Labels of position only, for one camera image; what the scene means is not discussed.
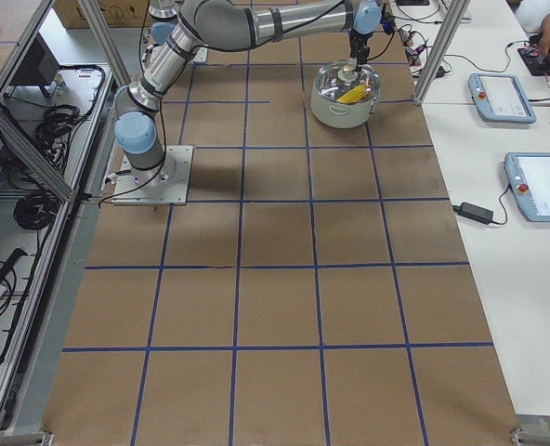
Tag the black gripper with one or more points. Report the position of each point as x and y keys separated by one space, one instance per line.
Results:
x=360 y=43

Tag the glass pot lid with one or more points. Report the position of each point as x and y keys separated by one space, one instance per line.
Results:
x=336 y=78

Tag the yellow corn cob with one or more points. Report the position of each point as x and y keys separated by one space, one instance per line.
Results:
x=356 y=94

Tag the pale green cooking pot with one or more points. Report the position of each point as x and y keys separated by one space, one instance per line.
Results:
x=342 y=116

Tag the upper teach pendant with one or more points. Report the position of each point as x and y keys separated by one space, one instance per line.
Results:
x=500 y=98

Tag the teach pendant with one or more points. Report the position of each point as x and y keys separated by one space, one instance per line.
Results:
x=528 y=175
x=500 y=98

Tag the black power brick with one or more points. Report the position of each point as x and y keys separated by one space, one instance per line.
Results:
x=474 y=212

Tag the lower teach pendant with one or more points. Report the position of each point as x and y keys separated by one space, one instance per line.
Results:
x=528 y=175

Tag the cardboard box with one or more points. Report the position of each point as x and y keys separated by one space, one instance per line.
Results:
x=117 y=13

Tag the black monitor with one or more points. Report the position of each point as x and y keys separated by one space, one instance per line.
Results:
x=38 y=68

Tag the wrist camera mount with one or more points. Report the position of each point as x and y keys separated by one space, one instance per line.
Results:
x=388 y=24

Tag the aluminium frame post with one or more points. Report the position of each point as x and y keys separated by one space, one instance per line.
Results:
x=444 y=37

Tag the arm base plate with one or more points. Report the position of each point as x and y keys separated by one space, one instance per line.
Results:
x=170 y=186

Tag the aluminium frame rail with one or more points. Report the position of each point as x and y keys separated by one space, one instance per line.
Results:
x=48 y=275

